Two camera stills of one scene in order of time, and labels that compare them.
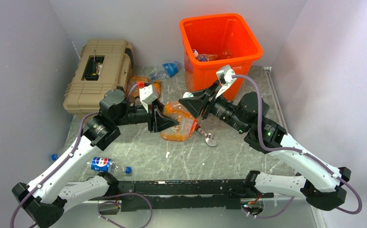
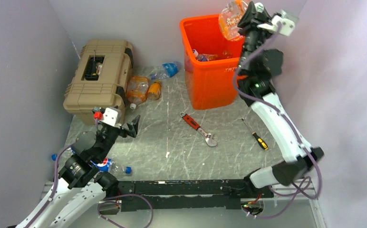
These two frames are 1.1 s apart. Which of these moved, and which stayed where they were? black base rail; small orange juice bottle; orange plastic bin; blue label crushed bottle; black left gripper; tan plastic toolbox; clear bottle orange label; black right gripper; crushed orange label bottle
Moved: crushed orange label bottle; black right gripper; black left gripper
Stayed: clear bottle orange label; orange plastic bin; tan plastic toolbox; small orange juice bottle; black base rail; blue label crushed bottle
